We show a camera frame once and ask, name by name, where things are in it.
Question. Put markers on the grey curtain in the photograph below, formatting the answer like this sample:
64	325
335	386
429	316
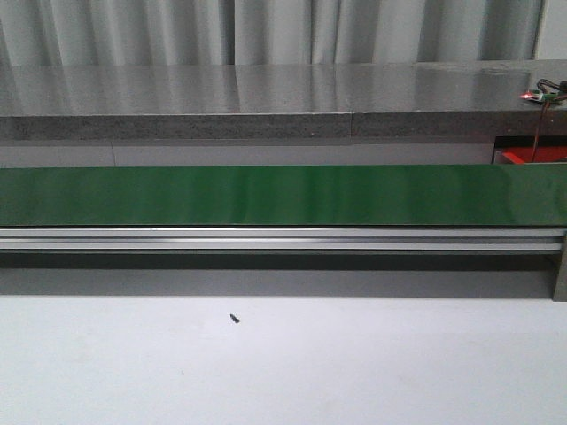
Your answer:
118	33

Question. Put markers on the small green circuit board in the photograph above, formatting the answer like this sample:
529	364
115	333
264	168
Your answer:
539	96

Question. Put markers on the green conveyor belt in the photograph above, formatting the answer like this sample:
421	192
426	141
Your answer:
306	196

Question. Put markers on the aluminium conveyor frame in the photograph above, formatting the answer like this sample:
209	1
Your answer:
333	248

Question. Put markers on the red plastic tray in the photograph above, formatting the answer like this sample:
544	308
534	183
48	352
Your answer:
521	155

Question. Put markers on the grey stone counter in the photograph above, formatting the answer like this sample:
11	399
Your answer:
480	98

